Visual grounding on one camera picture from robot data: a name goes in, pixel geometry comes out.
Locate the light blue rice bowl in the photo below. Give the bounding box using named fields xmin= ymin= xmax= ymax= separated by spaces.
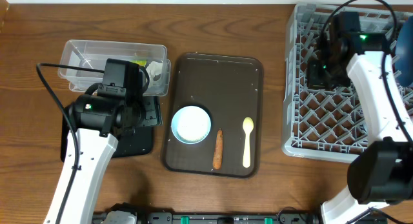
xmin=170 ymin=106 xmax=212 ymax=145

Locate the pandan cake wrapper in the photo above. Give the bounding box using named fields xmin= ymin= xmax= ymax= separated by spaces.
xmin=132 ymin=60 xmax=147 ymax=66

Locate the orange carrot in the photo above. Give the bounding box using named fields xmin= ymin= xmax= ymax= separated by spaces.
xmin=212 ymin=129 xmax=223 ymax=170

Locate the dark blue plate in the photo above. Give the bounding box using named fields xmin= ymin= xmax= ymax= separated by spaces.
xmin=394 ymin=16 xmax=412 ymax=87

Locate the yellow plastic spoon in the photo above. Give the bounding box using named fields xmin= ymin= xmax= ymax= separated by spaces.
xmin=243 ymin=117 xmax=254 ymax=168

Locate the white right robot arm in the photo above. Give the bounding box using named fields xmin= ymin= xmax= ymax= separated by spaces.
xmin=307 ymin=12 xmax=412 ymax=223

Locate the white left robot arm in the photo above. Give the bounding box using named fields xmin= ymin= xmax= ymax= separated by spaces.
xmin=36 ymin=59 xmax=162 ymax=223

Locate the grey dishwasher rack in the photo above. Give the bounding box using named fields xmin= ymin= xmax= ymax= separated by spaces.
xmin=282 ymin=4 xmax=412 ymax=163

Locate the black tray bin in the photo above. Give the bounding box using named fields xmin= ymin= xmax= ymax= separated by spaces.
xmin=65 ymin=94 xmax=153 ymax=158

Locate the crumpled white napkin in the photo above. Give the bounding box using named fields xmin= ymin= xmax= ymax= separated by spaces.
xmin=146 ymin=61 xmax=163 ymax=87

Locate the brown serving tray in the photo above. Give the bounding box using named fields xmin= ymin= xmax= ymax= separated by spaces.
xmin=161 ymin=53 xmax=263 ymax=178

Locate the clear plastic bin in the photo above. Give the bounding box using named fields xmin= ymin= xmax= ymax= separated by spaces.
xmin=60 ymin=39 xmax=171 ymax=97

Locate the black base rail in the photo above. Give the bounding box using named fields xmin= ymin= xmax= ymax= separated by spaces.
xmin=108 ymin=212 xmax=320 ymax=224

